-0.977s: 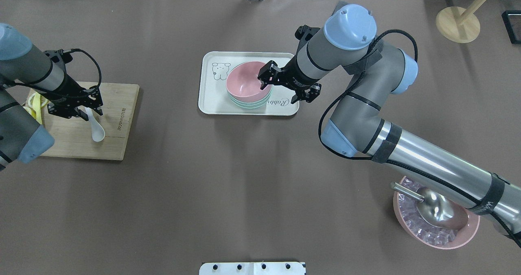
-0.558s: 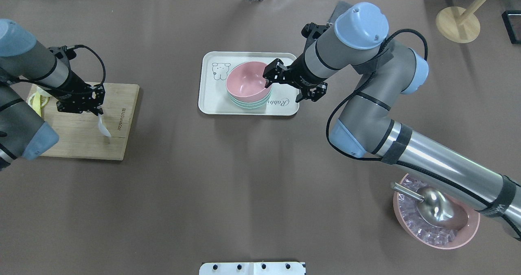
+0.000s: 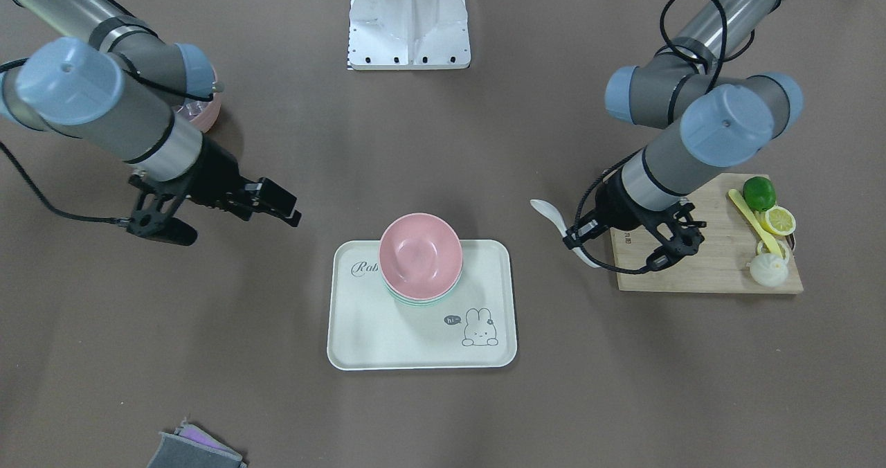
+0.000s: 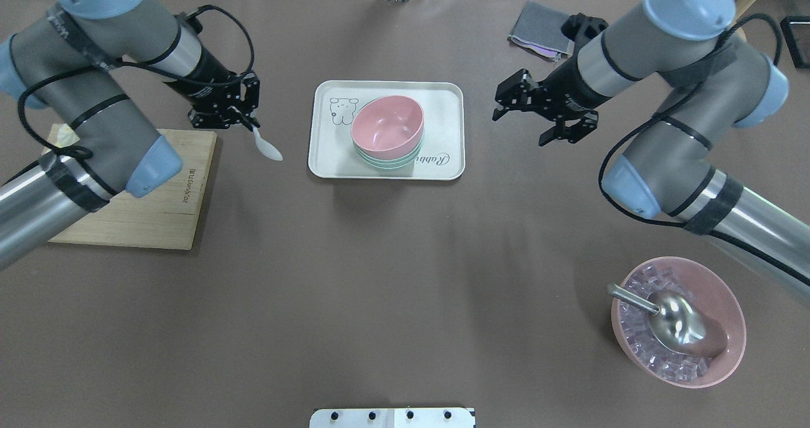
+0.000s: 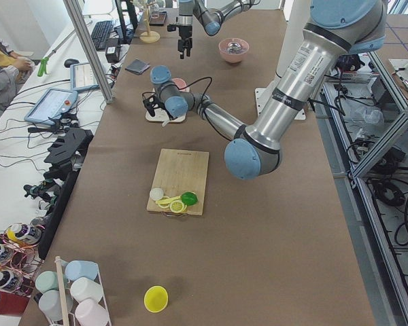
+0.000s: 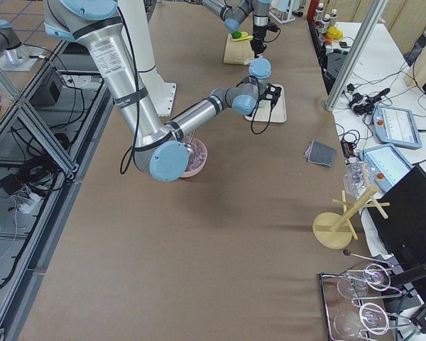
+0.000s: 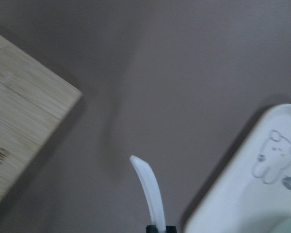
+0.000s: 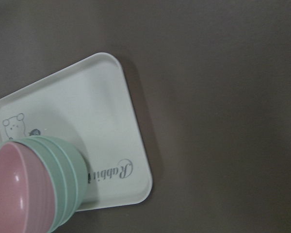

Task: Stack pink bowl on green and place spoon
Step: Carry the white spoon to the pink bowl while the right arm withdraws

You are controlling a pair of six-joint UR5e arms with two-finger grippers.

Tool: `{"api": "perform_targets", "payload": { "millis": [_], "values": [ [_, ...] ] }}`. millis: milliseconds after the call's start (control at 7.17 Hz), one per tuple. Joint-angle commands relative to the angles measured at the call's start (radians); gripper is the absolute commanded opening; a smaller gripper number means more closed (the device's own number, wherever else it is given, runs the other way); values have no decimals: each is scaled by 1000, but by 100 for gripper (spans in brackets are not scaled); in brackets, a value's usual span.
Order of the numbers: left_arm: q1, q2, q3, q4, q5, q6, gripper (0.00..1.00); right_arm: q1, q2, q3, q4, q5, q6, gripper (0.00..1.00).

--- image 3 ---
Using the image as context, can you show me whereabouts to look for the lemon slice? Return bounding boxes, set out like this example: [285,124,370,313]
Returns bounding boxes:
[757,206,797,237]
[756,239,793,261]

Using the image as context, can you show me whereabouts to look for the large pink bowl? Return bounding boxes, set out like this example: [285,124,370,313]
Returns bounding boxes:
[173,78,224,134]

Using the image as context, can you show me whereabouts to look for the green toy lime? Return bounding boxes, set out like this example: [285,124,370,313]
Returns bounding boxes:
[741,177,777,212]

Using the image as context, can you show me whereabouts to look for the white toy steamed bun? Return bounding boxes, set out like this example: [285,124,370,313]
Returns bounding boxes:
[748,253,789,287]

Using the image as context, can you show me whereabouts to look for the white ceramic spoon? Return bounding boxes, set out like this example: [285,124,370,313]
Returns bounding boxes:
[530,199,601,269]

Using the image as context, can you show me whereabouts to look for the stacked green bowls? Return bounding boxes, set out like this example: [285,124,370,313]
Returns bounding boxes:
[382,273,462,307]

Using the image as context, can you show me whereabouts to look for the upper lemon slice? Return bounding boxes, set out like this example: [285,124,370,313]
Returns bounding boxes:
[756,239,793,261]

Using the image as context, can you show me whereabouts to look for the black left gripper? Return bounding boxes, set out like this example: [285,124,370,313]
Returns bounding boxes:
[563,174,658,250]

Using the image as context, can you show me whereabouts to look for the wooden cutting board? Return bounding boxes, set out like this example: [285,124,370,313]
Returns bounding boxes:
[616,172,804,294]

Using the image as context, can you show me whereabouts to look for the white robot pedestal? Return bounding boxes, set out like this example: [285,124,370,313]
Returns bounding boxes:
[346,0,472,71]

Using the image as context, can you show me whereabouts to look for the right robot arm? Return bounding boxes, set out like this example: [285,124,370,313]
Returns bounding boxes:
[2,0,301,241]

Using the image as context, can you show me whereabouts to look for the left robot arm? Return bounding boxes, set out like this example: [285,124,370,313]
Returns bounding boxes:
[564,0,804,256]

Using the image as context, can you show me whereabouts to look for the small pink bowl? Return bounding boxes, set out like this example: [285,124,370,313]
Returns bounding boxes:
[379,213,463,285]

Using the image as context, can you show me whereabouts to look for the lower lemon slice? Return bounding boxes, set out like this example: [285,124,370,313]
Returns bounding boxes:
[757,206,797,237]

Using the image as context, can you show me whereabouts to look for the grey folded cloth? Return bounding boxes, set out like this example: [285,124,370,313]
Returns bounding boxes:
[147,421,247,467]

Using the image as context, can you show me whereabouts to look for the white rabbit tray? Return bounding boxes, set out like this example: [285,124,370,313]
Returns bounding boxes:
[327,239,518,371]

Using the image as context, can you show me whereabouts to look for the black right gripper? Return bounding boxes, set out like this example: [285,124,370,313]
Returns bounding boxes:
[183,138,302,227]

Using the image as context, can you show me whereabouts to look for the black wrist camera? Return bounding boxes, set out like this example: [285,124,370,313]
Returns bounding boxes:
[121,171,197,246]

